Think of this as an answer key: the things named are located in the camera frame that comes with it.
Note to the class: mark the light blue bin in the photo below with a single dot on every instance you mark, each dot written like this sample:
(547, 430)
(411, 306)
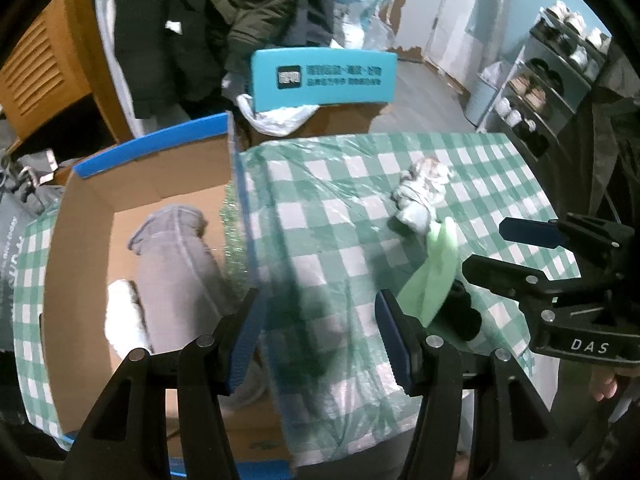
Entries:
(482, 105)

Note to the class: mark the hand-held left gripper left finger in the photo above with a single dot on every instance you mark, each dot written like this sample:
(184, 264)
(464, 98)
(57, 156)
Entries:
(245, 340)

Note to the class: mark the clear plastic bag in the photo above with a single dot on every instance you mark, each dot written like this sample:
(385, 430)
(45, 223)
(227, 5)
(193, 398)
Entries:
(360, 30)

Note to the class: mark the person's right hand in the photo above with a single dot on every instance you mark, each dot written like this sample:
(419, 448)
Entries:
(607, 382)

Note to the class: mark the olive green jacket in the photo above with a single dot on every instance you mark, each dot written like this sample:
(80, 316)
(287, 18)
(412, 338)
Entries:
(250, 0)

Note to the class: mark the white plastic bag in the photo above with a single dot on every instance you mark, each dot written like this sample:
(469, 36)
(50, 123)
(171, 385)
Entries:
(270, 122)

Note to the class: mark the white hanging shirt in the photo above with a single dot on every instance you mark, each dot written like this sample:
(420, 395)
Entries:
(107, 35)

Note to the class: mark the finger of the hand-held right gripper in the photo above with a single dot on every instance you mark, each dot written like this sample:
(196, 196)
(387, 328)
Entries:
(530, 232)
(505, 275)

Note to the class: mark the blue cardboard box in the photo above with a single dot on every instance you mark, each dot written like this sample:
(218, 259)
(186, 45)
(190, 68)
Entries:
(85, 260)

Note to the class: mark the person's dark jacket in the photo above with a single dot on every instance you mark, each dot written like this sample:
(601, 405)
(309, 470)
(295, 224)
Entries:
(615, 150)

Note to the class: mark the green checked tablecloth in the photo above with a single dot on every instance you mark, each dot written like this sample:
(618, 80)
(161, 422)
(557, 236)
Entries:
(340, 240)

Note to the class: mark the black coat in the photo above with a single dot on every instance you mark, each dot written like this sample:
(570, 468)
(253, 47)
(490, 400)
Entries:
(150, 60)

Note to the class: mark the green tinsel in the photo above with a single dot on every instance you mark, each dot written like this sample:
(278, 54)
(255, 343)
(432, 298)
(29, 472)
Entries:
(235, 250)

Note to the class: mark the brown cardboard box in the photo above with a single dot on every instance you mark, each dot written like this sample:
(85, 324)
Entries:
(340, 120)

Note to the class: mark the dark blue jacket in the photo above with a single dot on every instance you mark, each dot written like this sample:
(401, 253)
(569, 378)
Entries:
(310, 5)

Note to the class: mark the white cloth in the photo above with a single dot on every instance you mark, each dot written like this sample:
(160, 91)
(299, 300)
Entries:
(122, 315)

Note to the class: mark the white bin liner bag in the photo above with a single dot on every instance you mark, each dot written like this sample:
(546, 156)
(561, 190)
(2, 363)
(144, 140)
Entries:
(492, 72)

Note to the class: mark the teal printed box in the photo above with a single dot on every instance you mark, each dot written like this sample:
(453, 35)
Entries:
(325, 95)

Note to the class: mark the grey shoe rack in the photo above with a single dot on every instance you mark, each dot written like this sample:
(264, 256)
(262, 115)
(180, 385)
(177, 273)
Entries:
(520, 67)

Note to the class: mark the wooden louvred wardrobe door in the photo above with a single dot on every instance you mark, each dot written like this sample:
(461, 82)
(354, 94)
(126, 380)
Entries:
(35, 75)

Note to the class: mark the black sock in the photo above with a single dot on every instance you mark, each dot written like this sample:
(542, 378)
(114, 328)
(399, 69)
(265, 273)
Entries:
(462, 310)

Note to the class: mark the group of shoes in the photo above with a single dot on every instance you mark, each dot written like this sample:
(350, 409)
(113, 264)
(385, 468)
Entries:
(532, 92)

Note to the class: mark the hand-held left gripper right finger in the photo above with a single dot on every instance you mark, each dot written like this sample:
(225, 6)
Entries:
(395, 345)

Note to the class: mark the grey clothes pile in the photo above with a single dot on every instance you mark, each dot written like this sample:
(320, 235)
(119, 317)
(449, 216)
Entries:
(35, 165)

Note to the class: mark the grey pants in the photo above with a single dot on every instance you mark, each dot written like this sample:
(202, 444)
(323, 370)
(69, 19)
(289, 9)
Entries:
(175, 280)

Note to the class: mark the light green cloth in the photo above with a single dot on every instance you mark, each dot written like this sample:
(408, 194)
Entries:
(440, 270)

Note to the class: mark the patterned baby garment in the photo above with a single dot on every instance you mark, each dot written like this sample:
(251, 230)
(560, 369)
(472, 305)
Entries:
(417, 195)

